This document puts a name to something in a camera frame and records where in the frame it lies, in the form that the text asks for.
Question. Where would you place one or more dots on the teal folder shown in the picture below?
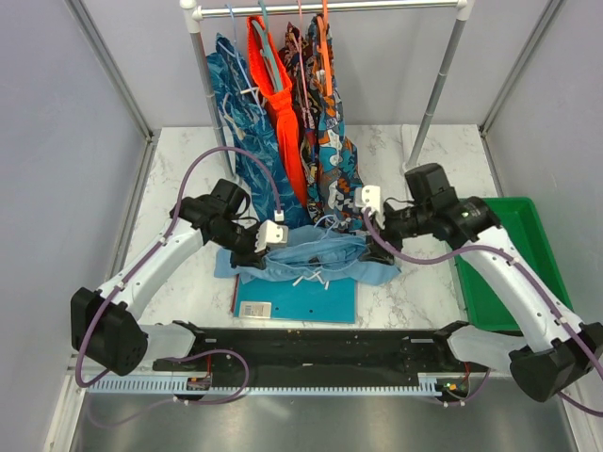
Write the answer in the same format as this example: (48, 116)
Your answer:
(308, 301)

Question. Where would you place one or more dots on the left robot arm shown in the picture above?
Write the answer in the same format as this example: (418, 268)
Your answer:
(105, 322)

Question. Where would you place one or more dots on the dark comic print shorts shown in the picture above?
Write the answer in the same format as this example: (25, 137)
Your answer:
(308, 129)

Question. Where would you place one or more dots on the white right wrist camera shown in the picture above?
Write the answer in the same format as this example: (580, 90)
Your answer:
(369, 197)

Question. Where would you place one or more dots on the left aluminium frame post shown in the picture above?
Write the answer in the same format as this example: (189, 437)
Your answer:
(99, 47)

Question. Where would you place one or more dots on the orange shorts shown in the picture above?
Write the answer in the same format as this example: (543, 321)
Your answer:
(281, 114)

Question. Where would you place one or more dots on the right aluminium frame post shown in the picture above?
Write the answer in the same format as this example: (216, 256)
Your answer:
(528, 51)

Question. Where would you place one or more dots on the light blue shorts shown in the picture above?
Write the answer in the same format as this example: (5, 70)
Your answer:
(281, 268)

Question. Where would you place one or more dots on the aluminium frame post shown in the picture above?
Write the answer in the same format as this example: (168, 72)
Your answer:
(528, 51)
(99, 47)

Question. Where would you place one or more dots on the blue patterned shorts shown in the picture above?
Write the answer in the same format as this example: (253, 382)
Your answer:
(253, 132)

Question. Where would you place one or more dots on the light blue wire hanger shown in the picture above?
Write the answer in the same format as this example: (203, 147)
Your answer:
(312, 241)

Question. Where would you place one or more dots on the teal plastic hanger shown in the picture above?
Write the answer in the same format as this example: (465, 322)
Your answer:
(261, 39)

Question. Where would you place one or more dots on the colourful cartoon print shorts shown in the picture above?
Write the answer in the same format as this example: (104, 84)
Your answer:
(336, 157)

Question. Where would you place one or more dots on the blue plastic hanger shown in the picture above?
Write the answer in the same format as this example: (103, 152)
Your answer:
(250, 88)

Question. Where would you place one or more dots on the pink plastic hanger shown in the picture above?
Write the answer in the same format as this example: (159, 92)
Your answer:
(297, 38)

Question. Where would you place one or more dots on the light blue cable duct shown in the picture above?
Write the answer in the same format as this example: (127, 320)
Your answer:
(189, 386)

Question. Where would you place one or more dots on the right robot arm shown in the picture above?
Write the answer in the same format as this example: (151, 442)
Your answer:
(555, 348)

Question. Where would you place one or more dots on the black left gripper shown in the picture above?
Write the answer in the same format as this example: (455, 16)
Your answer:
(250, 258)

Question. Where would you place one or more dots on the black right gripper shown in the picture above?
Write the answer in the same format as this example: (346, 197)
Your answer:
(385, 233)

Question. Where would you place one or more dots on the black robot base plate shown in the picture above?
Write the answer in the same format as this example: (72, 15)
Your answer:
(280, 357)

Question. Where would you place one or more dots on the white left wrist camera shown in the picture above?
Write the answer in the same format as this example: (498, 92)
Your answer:
(272, 233)

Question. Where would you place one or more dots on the orange plastic hanger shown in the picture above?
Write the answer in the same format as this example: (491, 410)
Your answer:
(323, 68)

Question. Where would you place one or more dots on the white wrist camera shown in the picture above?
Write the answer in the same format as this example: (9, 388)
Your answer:
(369, 197)
(272, 233)

